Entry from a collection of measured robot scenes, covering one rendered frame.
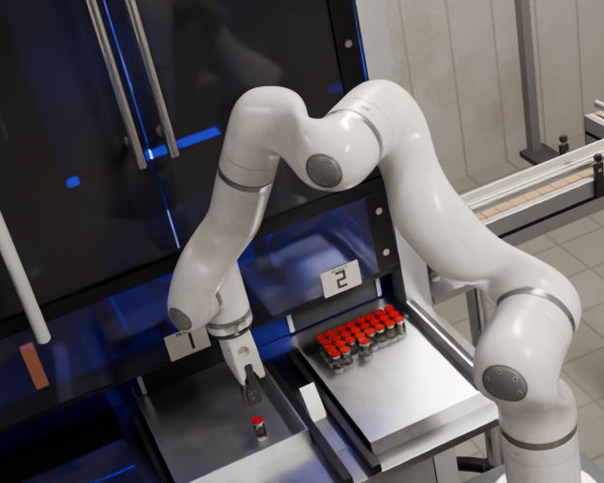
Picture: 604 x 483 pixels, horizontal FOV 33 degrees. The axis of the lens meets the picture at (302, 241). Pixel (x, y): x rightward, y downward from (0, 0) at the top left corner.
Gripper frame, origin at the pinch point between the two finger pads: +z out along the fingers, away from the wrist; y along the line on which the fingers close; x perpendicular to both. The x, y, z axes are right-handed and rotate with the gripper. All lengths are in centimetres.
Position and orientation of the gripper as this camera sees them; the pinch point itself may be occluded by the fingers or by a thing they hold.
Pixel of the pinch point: (250, 393)
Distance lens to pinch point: 188.6
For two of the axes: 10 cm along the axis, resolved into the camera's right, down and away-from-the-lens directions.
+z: 2.1, 8.6, 4.7
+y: -3.8, -3.7, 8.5
